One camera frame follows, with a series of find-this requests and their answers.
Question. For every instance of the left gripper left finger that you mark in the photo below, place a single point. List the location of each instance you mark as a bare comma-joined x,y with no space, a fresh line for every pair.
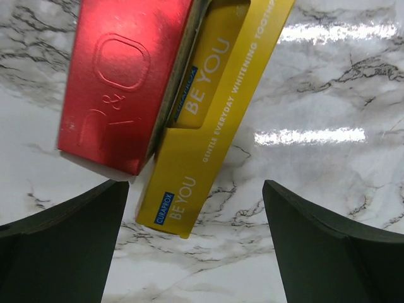
63,254

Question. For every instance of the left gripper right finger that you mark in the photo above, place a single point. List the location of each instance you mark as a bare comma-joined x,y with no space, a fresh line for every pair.
326,257

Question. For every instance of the red toothpaste box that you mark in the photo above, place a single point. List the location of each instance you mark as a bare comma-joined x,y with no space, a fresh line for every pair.
127,62

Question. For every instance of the yellow toothpaste box upper left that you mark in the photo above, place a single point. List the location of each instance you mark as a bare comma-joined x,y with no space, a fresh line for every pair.
232,49

